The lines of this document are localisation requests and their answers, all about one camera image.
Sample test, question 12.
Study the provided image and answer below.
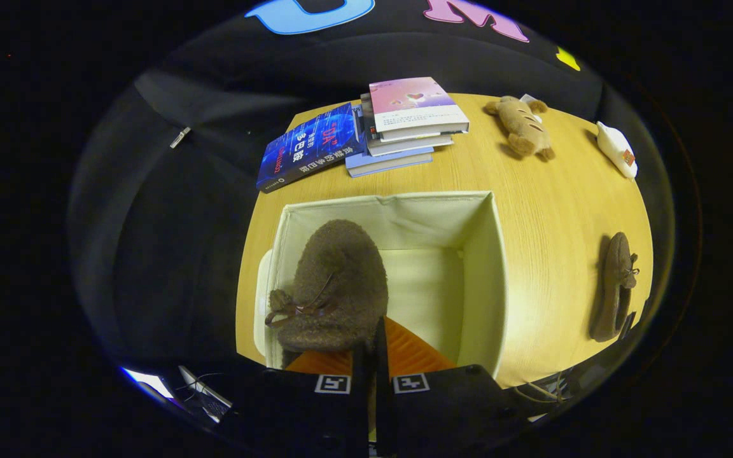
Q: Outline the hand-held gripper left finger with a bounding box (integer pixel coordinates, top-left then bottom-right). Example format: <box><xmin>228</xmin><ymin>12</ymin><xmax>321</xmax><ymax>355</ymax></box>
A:
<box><xmin>230</xmin><ymin>340</ymin><xmax>371</xmax><ymax>458</ymax></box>

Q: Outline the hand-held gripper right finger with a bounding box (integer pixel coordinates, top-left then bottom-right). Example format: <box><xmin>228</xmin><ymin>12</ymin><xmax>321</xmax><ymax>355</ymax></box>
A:
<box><xmin>374</xmin><ymin>316</ymin><xmax>533</xmax><ymax>458</ymax></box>

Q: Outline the cream fabric storage box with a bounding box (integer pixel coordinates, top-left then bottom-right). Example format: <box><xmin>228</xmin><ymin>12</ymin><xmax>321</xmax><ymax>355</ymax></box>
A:
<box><xmin>253</xmin><ymin>191</ymin><xmax>508</xmax><ymax>389</ymax></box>

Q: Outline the brown fuzzy shoe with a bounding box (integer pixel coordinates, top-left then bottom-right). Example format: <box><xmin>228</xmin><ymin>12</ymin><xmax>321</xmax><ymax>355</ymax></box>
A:
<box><xmin>265</xmin><ymin>219</ymin><xmax>390</xmax><ymax>370</ymax></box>
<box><xmin>589</xmin><ymin>232</ymin><xmax>641</xmax><ymax>343</ymax></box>

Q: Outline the grey flat device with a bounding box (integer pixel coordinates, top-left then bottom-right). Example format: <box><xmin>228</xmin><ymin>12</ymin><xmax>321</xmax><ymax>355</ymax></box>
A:
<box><xmin>178</xmin><ymin>365</ymin><xmax>234</xmax><ymax>424</ymax></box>

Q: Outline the light blue book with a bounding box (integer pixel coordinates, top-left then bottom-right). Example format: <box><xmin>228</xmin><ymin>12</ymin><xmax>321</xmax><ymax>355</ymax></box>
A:
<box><xmin>345</xmin><ymin>145</ymin><xmax>435</xmax><ymax>179</ymax></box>

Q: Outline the grey white book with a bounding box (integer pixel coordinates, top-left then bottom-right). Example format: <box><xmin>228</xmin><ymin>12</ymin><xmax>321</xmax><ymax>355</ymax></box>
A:
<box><xmin>360</xmin><ymin>92</ymin><xmax>455</xmax><ymax>157</ymax></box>

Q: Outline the dark blue book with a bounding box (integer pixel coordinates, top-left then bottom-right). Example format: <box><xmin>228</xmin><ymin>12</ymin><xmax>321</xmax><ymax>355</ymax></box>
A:
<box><xmin>256</xmin><ymin>102</ymin><xmax>366</xmax><ymax>194</ymax></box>

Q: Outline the pink cover book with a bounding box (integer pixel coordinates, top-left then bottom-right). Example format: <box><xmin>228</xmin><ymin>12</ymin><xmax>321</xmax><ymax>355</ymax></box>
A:
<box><xmin>368</xmin><ymin>77</ymin><xmax>470</xmax><ymax>142</ymax></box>

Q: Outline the brown bread plush toy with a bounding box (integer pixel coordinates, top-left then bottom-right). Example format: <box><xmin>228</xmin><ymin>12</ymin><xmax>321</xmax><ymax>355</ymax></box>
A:
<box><xmin>484</xmin><ymin>95</ymin><xmax>556</xmax><ymax>161</ymax></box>

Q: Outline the white plush toy red label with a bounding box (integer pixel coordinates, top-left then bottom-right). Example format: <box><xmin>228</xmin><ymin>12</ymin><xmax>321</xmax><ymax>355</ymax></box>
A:
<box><xmin>597</xmin><ymin>121</ymin><xmax>639</xmax><ymax>180</ymax></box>

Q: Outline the thin cable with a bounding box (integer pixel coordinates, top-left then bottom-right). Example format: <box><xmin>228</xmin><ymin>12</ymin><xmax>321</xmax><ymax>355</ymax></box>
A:
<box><xmin>512</xmin><ymin>374</ymin><xmax>572</xmax><ymax>405</ymax></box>

